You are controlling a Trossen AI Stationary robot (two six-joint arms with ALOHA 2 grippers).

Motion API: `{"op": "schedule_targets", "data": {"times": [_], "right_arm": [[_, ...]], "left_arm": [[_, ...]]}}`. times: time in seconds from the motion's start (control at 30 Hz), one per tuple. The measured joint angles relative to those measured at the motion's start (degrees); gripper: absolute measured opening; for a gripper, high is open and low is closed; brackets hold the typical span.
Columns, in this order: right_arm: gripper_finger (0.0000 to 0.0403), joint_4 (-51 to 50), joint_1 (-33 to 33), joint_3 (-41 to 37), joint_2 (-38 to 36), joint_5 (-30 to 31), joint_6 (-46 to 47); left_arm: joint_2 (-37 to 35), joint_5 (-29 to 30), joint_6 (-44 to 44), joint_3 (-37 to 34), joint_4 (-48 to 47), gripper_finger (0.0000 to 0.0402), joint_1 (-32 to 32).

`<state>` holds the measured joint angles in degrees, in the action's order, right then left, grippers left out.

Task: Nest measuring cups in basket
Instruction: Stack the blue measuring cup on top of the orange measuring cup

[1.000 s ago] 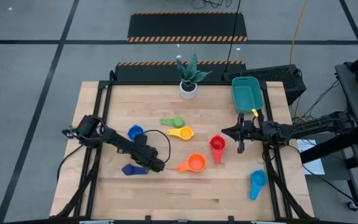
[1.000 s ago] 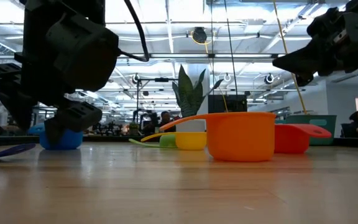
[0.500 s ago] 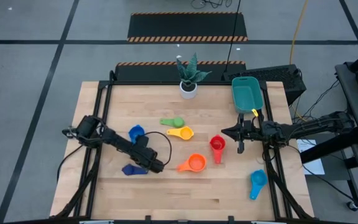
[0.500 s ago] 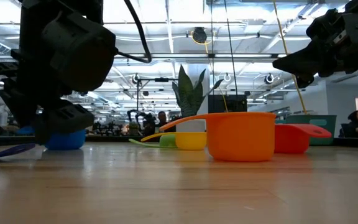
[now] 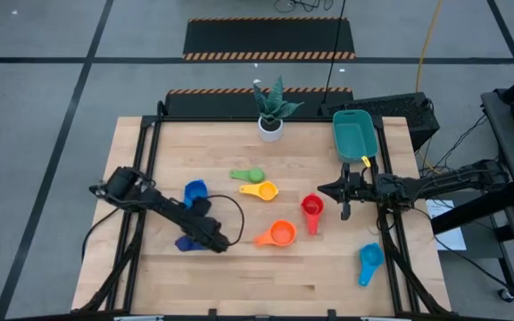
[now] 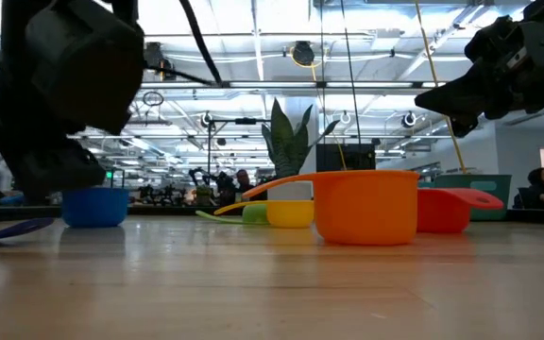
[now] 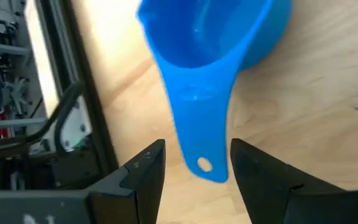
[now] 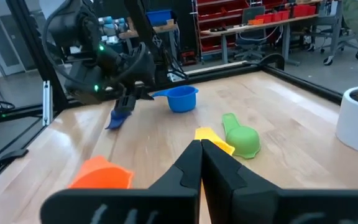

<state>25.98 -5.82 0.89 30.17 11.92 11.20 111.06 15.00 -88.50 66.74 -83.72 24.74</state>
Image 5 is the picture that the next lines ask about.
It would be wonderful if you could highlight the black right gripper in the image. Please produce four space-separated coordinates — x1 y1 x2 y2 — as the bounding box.
317 162 377 222

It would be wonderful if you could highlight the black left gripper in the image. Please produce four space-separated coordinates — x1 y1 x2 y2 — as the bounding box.
180 198 232 254

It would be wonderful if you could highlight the red measuring cup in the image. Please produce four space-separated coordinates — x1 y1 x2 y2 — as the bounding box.
300 192 326 236

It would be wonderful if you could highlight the royal blue measuring cup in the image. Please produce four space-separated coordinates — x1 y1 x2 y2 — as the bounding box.
182 178 210 210

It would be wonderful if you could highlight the orange measuring cup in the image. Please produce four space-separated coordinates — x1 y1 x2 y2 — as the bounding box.
253 219 298 249

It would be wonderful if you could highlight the yellow measuring cup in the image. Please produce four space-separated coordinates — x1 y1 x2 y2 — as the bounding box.
238 180 280 202

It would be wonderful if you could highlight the light blue measuring cup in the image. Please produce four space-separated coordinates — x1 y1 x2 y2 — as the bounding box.
357 242 386 288

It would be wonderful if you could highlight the green measuring cup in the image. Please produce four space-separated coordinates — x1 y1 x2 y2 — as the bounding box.
228 167 267 185

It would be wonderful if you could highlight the teal plastic basket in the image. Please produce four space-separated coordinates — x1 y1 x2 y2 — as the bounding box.
331 109 380 164

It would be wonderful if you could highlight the white plant pot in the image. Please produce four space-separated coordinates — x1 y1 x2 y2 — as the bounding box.
257 116 285 144

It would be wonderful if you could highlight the black computer tower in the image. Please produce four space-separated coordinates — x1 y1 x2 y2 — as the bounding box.
319 91 442 152

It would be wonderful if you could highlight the green snake plant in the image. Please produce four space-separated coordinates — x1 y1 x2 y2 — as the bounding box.
252 74 305 125

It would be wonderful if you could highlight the white paper sheet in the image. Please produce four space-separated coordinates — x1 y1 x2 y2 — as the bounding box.
425 198 468 252

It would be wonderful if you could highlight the black striped floor mat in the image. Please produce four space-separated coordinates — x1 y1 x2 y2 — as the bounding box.
181 16 357 62
164 86 355 119

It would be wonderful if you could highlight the grey side table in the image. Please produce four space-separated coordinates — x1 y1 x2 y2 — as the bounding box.
480 87 514 309

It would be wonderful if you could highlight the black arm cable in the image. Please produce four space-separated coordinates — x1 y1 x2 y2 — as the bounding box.
206 193 246 248

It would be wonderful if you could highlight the black metal table frame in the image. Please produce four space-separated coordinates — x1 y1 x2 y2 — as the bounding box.
71 101 452 316

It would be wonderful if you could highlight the black hanging cable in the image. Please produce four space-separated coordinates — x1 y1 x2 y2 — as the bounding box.
320 0 348 106

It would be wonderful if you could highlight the yellow cable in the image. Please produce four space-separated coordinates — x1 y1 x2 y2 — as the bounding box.
414 0 444 94

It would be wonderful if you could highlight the black floor cable coil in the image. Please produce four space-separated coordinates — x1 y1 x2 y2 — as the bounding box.
273 0 335 14

